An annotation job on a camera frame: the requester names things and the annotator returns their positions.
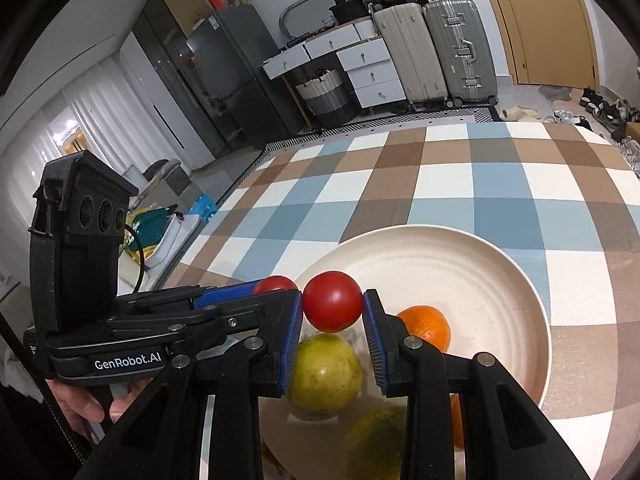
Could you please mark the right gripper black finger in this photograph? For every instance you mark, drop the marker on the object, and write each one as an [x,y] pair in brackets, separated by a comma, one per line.
[235,317]

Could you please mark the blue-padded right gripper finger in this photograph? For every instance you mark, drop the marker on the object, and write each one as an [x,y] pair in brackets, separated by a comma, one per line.
[408,366]
[235,381]

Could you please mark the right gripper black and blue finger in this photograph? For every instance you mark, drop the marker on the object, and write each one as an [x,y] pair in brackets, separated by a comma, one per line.
[225,293]

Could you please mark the orange mandarin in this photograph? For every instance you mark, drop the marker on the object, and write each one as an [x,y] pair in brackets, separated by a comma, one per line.
[429,324]
[456,421]

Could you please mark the yellow-green guava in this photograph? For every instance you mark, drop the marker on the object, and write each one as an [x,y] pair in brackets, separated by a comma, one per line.
[327,376]

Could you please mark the red tomato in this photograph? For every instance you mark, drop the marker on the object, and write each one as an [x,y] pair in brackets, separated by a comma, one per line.
[332,301]
[272,283]

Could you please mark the greenish guava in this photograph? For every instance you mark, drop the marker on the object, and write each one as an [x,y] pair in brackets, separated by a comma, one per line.
[374,444]

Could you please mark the person's left hand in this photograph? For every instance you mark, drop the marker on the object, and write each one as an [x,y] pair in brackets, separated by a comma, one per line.
[83,411]

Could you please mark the cream round plate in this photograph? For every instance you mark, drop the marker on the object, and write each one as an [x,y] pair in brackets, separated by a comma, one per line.
[488,301]

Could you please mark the white curtains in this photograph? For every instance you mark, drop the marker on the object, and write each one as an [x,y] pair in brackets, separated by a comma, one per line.
[105,104]

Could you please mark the woven laundry basket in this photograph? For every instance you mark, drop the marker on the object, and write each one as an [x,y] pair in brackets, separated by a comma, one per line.
[327,97]

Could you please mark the checkered tablecloth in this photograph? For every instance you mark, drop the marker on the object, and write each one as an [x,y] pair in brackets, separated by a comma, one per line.
[558,199]

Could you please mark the black tall cabinet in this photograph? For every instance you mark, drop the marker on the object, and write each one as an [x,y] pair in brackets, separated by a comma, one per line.
[164,44]

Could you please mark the grey refrigerator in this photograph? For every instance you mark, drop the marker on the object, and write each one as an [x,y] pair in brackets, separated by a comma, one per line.
[229,47]

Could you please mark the white drawer desk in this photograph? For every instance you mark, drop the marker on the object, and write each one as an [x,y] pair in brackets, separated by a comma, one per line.
[357,51]

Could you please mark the silver suitcase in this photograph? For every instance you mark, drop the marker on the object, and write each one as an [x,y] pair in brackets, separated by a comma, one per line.
[463,51]

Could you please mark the beige suitcase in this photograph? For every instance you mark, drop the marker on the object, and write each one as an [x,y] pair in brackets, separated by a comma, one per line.
[412,50]

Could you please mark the wooden door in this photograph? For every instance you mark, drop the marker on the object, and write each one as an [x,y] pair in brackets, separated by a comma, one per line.
[548,42]

